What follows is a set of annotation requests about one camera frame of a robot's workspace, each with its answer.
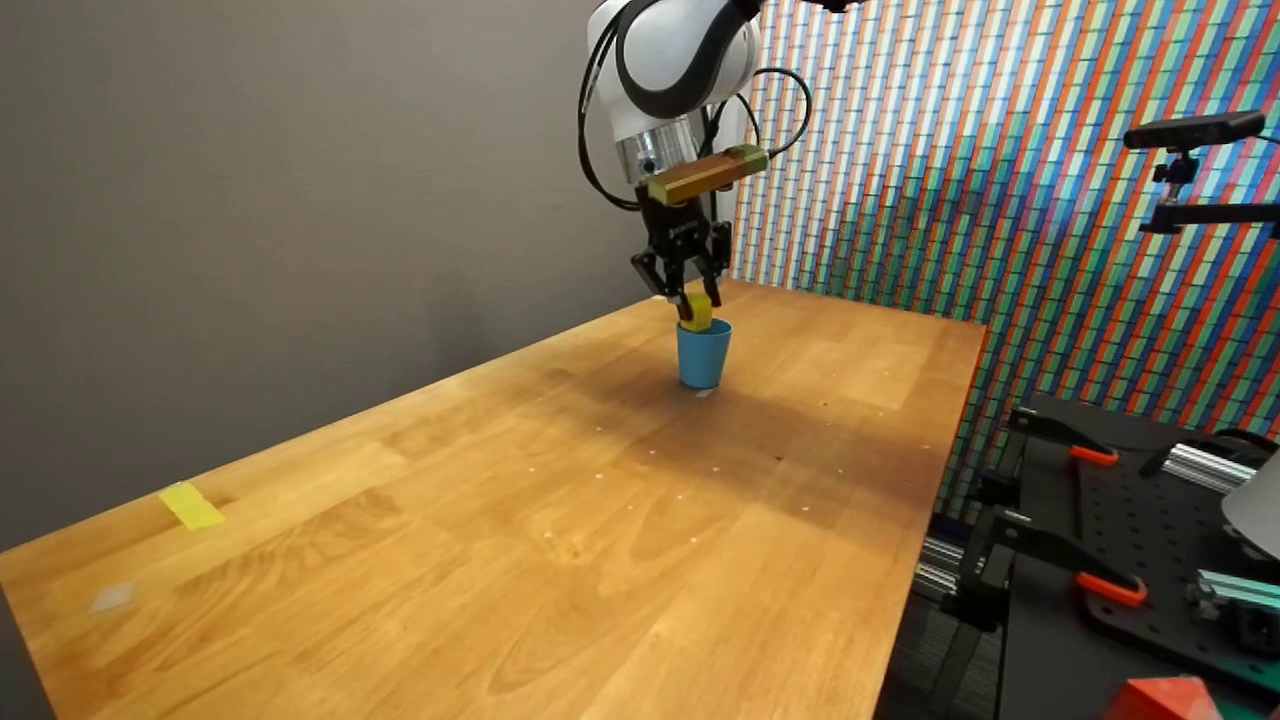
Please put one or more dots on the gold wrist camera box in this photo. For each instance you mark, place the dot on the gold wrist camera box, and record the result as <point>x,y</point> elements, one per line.
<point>710,172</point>

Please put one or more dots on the silver aluminium extrusion bar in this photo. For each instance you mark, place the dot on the silver aluminium extrusion bar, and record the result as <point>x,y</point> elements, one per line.
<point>1205,468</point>

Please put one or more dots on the black camera on mount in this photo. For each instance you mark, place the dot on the black camera on mount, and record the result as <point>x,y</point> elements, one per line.
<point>1182,137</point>

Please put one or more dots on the blue plastic cup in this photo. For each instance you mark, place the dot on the blue plastic cup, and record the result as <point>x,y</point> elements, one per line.
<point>702,354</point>

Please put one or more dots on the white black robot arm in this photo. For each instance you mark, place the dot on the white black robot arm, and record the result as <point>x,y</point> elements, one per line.
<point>648,106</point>

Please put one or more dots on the yellow tape strip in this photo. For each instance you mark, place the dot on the yellow tape strip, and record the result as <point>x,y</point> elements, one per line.
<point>189,507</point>

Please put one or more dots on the black clamp orange handle upper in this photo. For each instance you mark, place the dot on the black clamp orange handle upper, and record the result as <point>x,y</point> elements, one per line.
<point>1071,439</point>

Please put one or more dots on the black clamp orange handle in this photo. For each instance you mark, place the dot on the black clamp orange handle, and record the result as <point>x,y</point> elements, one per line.
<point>1090,575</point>
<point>1071,439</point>

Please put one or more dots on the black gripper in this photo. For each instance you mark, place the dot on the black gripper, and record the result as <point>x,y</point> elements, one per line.
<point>675,236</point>

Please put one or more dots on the black clamp orange handle lower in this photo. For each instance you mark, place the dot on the black clamp orange handle lower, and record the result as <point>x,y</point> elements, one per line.
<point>1090,575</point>

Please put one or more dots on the yellow hexagonal block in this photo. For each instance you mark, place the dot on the yellow hexagonal block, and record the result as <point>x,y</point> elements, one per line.
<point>702,314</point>

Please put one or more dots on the teal aluminium bar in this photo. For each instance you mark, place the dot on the teal aluminium bar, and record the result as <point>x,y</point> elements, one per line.
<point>1239,590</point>

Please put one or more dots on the red block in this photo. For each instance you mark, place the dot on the red block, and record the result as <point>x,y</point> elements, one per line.
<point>1162,699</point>

